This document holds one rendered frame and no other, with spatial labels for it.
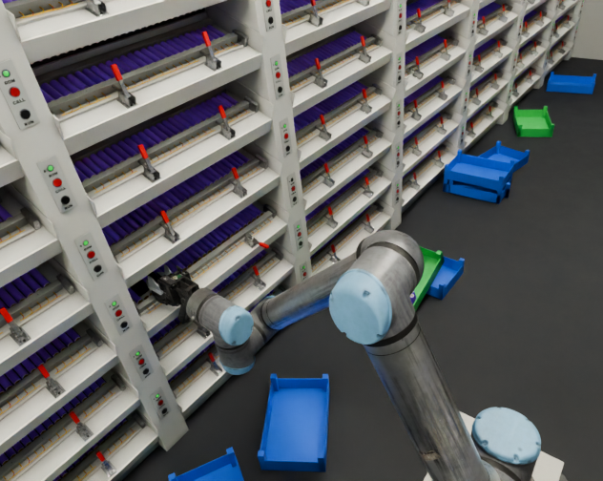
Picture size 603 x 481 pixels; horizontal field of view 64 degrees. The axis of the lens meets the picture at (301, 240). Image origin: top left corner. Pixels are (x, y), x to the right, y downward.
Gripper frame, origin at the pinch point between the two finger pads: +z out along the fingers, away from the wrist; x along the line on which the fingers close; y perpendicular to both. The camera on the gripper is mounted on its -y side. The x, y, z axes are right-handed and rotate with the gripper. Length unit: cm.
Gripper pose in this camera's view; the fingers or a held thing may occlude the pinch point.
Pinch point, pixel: (155, 280)
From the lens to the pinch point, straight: 147.9
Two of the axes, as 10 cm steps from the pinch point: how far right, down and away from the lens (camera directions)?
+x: -6.4, 5.2, -5.7
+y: -1.0, -7.9, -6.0
